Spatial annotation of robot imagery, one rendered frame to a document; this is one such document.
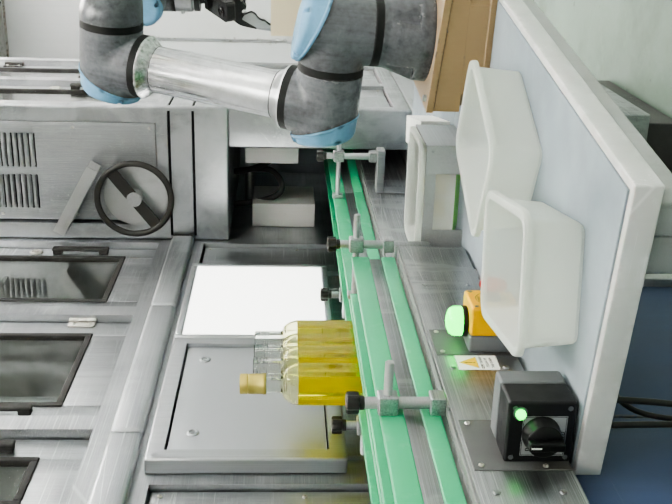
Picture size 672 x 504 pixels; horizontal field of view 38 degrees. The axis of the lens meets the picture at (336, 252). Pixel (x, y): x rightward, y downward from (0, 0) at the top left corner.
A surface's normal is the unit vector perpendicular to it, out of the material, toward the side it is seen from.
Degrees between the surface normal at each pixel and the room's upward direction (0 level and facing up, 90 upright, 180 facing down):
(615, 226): 0
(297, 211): 90
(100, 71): 71
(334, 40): 91
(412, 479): 90
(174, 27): 90
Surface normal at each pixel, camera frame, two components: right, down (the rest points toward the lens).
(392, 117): 0.05, 0.35
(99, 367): 0.03, -0.94
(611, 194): -1.00, -0.01
